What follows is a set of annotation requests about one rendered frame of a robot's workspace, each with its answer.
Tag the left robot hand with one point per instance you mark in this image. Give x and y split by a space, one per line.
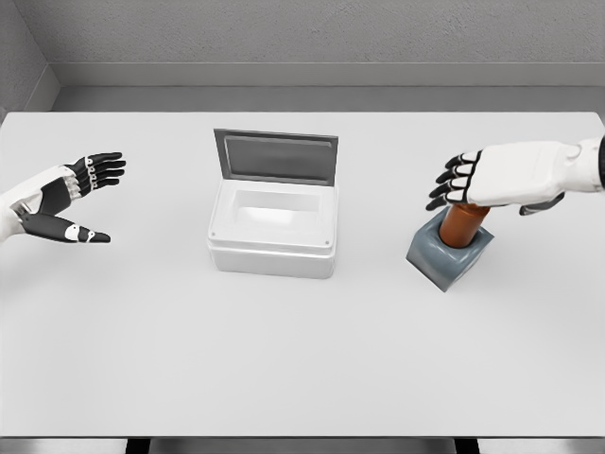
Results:
49 201

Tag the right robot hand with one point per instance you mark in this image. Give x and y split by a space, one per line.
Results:
515 172

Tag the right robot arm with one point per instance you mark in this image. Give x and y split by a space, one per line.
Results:
592 165

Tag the brown cylinder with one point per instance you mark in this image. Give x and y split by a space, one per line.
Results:
461 226

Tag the grey-blue square holder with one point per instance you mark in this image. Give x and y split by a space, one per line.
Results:
444 257

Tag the white box with grey lid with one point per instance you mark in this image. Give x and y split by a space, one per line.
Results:
276 208

